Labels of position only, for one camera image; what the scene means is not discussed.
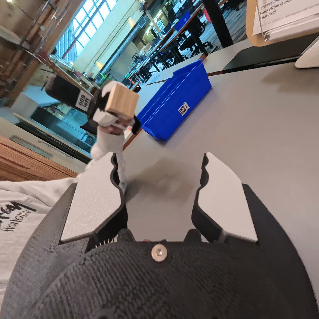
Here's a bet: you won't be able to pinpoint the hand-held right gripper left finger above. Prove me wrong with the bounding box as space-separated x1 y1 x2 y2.
60 152 129 246

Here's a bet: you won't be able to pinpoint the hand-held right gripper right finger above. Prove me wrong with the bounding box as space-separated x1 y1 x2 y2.
191 152 258 244

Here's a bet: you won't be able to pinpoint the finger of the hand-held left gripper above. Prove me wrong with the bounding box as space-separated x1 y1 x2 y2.
100 80 119 101
93 110 119 127

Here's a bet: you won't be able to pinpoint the wooden cube with blue face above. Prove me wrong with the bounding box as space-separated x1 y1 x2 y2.
105 82 140 120

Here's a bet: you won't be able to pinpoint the blue plastic bin white tag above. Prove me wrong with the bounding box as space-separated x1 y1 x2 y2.
137 58 212 141

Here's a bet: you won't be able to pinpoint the person's left forearm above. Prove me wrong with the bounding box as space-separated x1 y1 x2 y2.
76 128 126 190

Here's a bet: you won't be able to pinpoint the person's left hand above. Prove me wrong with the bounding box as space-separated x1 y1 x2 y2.
98 116 136 136

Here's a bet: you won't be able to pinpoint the large skylight window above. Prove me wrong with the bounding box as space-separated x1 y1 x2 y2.
53 0 119 61

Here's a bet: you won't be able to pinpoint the person's light grey hoodie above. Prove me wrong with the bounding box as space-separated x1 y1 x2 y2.
0 176 83 294

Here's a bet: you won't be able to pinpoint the wooden ceiling beam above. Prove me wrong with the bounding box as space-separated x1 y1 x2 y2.
0 135 78 182

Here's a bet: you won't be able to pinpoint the office desks and chairs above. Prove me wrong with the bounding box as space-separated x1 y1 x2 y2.
120 0 215 85

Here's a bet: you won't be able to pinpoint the instruction sheet on stand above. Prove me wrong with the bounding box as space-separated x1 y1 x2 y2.
246 0 319 69

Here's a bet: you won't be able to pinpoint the printed instruction sheet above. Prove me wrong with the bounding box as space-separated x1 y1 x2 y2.
252 0 319 41

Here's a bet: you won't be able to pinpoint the black steel post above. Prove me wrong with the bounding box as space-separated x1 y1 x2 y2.
202 0 235 48

